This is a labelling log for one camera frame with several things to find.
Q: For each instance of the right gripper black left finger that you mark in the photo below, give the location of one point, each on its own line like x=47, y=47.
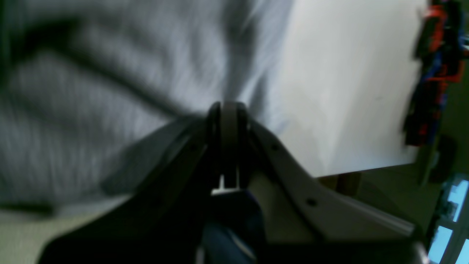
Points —
x=162, y=223

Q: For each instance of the red blue black clip pile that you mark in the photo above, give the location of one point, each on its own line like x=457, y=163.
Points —
x=442, y=50

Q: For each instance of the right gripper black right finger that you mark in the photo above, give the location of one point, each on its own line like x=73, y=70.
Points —
x=345, y=231

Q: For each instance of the grey T-shirt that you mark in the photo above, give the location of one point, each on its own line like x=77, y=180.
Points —
x=90, y=89

